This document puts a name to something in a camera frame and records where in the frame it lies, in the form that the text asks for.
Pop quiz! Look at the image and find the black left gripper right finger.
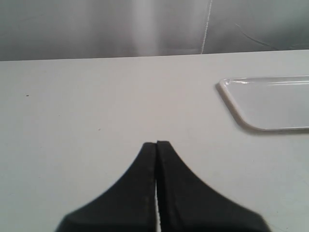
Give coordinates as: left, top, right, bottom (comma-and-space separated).
156, 141, 270, 232

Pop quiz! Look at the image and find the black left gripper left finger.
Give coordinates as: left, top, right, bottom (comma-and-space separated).
57, 143, 156, 232

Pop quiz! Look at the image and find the white rectangular tray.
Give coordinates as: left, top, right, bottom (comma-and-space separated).
217, 75, 309, 131

